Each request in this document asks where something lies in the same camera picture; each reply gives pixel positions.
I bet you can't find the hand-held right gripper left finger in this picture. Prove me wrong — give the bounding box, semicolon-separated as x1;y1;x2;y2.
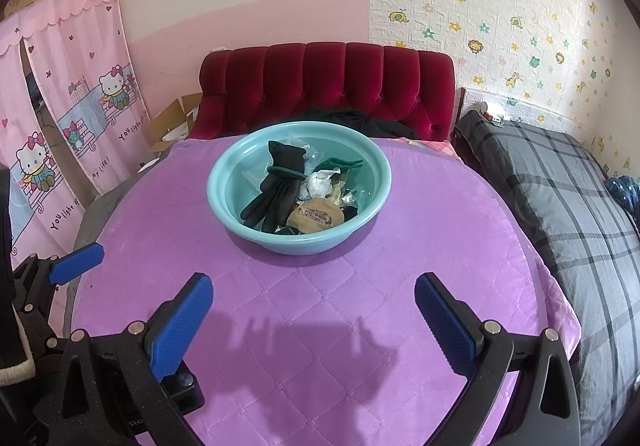
32;272;215;446

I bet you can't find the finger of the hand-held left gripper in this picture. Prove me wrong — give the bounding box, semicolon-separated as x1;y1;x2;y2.
15;241;106;312
162;361;206;419

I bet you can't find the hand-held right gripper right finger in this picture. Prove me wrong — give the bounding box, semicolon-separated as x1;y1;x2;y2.
414;272;583;446

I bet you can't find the teal plastic basin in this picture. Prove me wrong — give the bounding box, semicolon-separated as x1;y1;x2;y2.
206;121;392;255

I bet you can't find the black glove with green cuff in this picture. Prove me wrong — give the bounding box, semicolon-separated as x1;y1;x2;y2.
240;140;307;231

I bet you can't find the beige sock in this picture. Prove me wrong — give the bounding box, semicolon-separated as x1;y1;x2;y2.
286;196;345;234

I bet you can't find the white plastic bag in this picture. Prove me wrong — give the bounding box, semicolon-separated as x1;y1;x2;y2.
305;169;342;200

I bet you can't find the green scouring pad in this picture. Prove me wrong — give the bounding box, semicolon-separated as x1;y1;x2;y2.
315;157;364;175

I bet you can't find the clear plastic zip bag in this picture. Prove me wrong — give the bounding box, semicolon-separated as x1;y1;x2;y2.
300;142;331;166

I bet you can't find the pink cartoon cat curtain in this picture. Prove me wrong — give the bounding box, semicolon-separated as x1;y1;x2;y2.
22;0;151;197
0;11;81;272

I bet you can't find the purple quilted table cover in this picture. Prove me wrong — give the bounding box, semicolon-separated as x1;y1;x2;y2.
62;133;582;446

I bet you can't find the cardboard box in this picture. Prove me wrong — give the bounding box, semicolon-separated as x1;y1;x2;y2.
146;94;203;154

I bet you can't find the pink floral bedding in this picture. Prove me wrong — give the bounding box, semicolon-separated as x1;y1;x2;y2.
400;137;460;158

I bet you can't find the small red and white box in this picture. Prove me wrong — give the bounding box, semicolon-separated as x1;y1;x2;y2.
480;102;505;126

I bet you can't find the dark cloth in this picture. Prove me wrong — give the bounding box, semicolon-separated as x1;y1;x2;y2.
295;107;422;140

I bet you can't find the red velvet tufted sofa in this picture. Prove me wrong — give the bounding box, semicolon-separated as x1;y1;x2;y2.
189;41;457;147

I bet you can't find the white cord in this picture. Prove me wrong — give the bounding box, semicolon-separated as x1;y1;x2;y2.
0;311;36;388

